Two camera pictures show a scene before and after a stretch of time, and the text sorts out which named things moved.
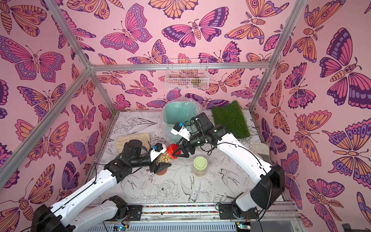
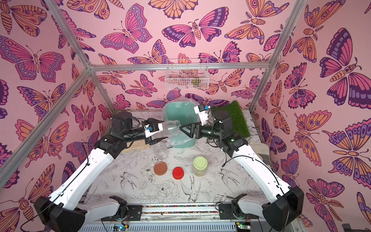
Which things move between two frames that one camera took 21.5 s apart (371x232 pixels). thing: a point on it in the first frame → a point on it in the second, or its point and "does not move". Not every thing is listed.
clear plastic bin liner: x=177 y=110 does not move
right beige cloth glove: x=261 y=151 does not move
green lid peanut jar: x=200 y=166 does not move
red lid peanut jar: x=164 y=157 → x=171 y=130
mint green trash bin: x=176 y=112 does not move
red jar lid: x=171 y=148 → x=178 y=173
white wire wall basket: x=187 y=74 does not move
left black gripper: x=160 y=167 → x=151 y=142
